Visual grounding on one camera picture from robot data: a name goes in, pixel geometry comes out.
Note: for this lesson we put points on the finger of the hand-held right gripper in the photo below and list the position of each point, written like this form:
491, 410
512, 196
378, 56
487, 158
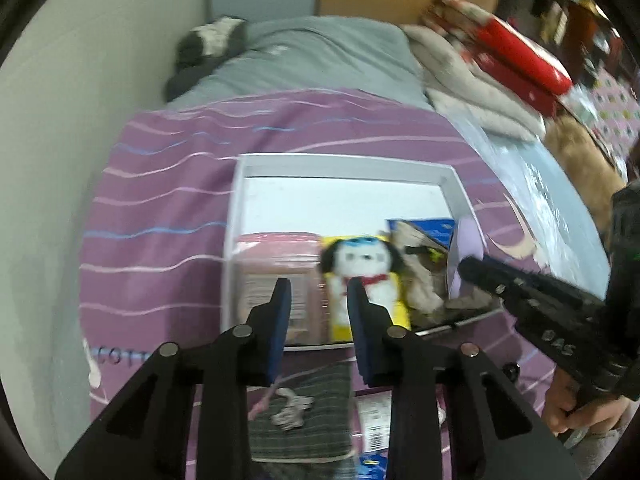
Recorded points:
500, 280

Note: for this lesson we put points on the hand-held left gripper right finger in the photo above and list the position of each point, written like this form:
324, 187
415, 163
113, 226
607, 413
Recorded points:
359, 330

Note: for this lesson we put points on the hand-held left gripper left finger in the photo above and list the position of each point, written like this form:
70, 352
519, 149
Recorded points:
280, 325

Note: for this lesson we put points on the yellow packet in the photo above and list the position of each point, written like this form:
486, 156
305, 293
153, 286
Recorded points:
395, 305

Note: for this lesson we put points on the lilac soft item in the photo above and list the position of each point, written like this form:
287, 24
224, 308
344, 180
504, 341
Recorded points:
467, 240

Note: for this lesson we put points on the pink dotted packet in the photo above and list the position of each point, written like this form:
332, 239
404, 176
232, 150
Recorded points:
270, 260

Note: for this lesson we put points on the white plush dog toy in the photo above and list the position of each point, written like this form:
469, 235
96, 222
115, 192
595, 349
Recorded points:
357, 260

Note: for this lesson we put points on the beige plaid cloth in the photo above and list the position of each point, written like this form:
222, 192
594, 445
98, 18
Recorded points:
425, 285

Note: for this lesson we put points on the grey plaid cloth pouch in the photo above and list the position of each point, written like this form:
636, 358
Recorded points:
330, 440

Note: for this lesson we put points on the white cardboard box tray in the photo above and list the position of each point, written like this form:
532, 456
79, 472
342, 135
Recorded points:
325, 200

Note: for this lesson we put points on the person's right hand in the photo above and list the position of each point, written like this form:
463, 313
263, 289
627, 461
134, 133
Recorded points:
565, 412

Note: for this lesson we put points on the blue flat packet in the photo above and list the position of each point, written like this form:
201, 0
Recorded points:
430, 232

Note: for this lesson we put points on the white pink labelled packet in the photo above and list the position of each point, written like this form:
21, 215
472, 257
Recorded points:
375, 420

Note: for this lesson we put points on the clear plastic sheet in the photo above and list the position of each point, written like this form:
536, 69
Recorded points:
545, 190

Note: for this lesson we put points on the blue printed paper packet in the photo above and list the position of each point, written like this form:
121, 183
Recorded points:
372, 465

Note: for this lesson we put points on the brown fleece blanket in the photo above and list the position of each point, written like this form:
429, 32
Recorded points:
585, 170

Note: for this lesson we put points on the purple striped bed sheet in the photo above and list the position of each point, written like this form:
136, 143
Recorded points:
165, 185

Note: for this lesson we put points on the folded beige quilt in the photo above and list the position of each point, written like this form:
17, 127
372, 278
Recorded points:
470, 95

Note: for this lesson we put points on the pink patterned cloth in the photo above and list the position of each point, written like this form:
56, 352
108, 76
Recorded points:
615, 105

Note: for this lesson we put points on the red pillow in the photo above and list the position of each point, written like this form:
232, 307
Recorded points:
525, 55

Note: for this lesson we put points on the red printed blanket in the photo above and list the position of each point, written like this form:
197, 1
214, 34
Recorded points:
450, 15

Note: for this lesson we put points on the grey duvet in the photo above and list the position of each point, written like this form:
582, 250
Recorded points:
320, 55

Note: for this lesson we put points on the dark grey white clothing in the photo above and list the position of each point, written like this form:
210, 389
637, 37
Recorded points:
205, 45

